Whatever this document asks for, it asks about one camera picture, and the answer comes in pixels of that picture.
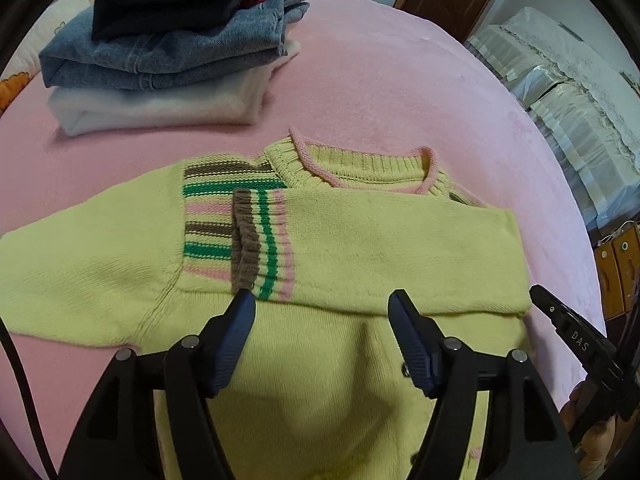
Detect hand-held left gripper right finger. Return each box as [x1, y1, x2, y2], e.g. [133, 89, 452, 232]
[387, 287, 582, 480]

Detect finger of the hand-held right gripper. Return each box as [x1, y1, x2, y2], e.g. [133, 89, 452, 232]
[529, 284, 627, 391]

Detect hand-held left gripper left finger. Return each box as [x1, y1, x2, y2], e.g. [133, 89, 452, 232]
[59, 287, 258, 480]

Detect yellow striped knit sweater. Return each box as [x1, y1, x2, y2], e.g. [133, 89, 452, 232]
[0, 129, 532, 480]

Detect person's right hand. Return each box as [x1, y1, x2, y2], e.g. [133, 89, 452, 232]
[559, 384, 623, 480]

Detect wooden cabinet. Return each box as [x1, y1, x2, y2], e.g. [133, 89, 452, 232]
[594, 222, 640, 322]

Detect lace covered sofa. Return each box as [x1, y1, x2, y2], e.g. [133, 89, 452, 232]
[464, 6, 640, 235]

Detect folded white sweater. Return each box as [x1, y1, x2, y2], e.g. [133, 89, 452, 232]
[47, 40, 302, 137]

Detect pink bed blanket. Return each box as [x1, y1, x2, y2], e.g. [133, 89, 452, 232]
[0, 0, 608, 480]

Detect folded blue jeans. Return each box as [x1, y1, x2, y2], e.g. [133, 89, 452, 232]
[39, 0, 314, 92]

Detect cream printed pillow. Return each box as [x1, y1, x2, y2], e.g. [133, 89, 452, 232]
[0, 0, 95, 113]

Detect black cable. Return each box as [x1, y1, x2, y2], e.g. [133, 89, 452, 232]
[0, 316, 58, 480]

